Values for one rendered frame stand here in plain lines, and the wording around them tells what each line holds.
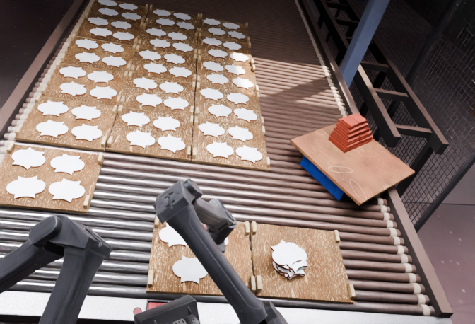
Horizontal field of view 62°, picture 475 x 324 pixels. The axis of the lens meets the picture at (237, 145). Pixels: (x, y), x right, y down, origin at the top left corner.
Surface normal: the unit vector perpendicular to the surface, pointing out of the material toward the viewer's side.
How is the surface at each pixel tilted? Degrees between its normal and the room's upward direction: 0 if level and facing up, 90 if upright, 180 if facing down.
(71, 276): 38
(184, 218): 51
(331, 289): 0
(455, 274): 0
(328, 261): 0
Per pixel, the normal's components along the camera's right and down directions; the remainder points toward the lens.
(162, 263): 0.22, -0.74
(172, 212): -0.01, 0.00
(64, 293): -0.32, -0.48
